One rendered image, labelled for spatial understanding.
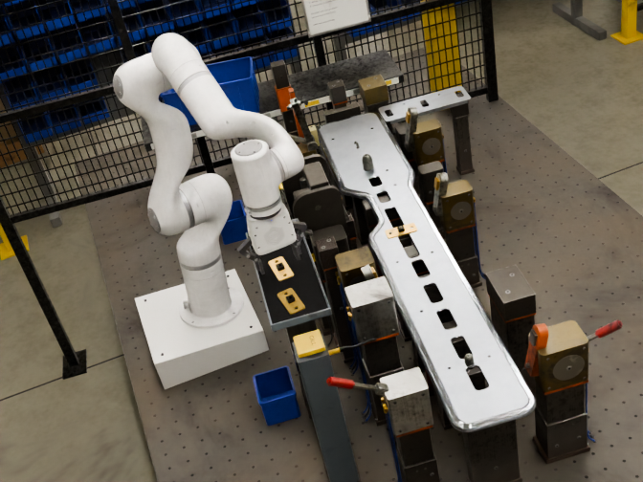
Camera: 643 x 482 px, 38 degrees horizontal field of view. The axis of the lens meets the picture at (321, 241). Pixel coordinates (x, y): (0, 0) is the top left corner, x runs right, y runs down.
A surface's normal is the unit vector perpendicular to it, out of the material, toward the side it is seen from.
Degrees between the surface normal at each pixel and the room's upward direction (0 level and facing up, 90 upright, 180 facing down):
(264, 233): 89
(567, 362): 90
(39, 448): 0
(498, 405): 0
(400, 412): 90
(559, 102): 0
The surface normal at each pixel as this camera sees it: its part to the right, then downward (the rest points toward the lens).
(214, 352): 0.33, 0.53
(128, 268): -0.18, -0.78
